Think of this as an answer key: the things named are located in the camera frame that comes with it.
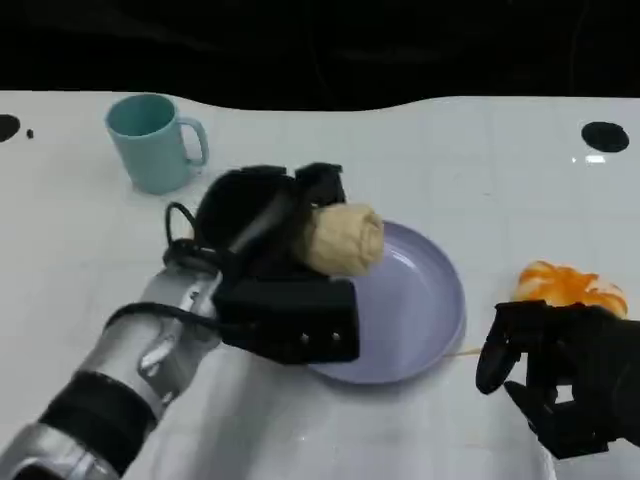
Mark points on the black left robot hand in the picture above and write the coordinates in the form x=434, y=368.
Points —
x=240, y=210

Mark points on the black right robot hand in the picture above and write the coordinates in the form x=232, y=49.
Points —
x=590, y=350

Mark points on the beige towel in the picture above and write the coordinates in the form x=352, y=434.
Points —
x=345, y=240

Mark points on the orange and white bread roll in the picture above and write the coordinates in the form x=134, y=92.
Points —
x=565, y=285

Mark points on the pale green mug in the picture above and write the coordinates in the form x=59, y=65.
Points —
x=150, y=155

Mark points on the lilac plate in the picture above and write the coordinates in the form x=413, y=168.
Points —
x=415, y=310

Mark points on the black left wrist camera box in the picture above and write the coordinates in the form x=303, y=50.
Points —
x=290, y=315

